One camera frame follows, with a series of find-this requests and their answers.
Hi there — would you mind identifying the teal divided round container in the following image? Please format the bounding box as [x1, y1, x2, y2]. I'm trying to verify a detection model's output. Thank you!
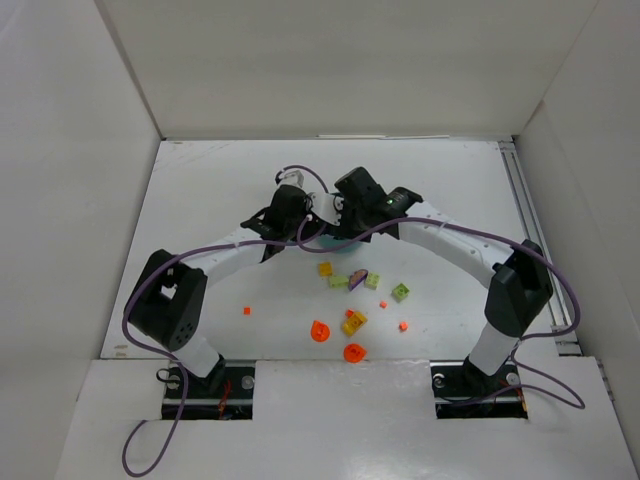
[315, 235, 363, 255]

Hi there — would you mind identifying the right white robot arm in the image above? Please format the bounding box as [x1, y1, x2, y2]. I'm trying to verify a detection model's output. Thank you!
[311, 167, 553, 377]

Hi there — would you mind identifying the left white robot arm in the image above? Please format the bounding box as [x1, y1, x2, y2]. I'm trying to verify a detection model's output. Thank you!
[123, 185, 318, 394]

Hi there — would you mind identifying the yellow square lego brick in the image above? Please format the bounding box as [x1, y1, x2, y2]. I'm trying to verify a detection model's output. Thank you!
[318, 262, 333, 277]

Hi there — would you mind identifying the light green sloped lego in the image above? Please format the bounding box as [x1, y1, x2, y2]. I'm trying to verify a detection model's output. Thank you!
[328, 275, 349, 289]

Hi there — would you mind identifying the purple printed curved lego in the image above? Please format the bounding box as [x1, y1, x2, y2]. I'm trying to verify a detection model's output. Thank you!
[347, 269, 369, 291]

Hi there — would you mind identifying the light green small lego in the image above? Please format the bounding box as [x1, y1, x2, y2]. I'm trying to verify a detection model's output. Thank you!
[365, 272, 380, 290]

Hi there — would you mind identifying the light green square lego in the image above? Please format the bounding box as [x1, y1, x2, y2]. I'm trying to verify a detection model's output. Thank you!
[392, 283, 410, 302]

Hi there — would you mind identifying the orange round lego left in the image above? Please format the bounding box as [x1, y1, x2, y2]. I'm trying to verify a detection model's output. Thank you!
[310, 320, 331, 343]

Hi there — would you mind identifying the orange round lego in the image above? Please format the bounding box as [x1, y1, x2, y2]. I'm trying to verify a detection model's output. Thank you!
[343, 343, 367, 364]
[310, 320, 331, 343]

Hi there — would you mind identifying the golden yellow curved lego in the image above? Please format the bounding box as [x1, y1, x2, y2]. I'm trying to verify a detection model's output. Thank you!
[341, 311, 368, 337]

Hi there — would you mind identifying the orange round lego lower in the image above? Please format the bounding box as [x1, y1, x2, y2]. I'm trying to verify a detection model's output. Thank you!
[343, 343, 367, 364]

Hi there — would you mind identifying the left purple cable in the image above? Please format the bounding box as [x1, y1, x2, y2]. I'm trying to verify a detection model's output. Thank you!
[121, 164, 331, 479]

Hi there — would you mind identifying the purple cable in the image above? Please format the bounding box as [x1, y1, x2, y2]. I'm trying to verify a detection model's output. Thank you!
[121, 164, 331, 479]
[295, 212, 586, 411]

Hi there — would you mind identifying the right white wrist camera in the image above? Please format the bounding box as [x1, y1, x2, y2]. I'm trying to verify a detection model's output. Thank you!
[309, 192, 344, 226]

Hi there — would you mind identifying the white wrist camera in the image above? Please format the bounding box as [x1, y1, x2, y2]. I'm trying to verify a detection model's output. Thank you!
[309, 192, 344, 226]
[275, 169, 304, 189]

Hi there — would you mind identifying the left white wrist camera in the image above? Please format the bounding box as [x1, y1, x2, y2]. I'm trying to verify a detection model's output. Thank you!
[275, 169, 304, 189]

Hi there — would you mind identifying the aluminium rail right edge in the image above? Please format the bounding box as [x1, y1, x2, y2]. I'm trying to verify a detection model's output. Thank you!
[498, 140, 583, 357]

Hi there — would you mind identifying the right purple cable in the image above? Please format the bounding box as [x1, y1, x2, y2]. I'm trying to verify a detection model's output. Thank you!
[295, 212, 586, 411]

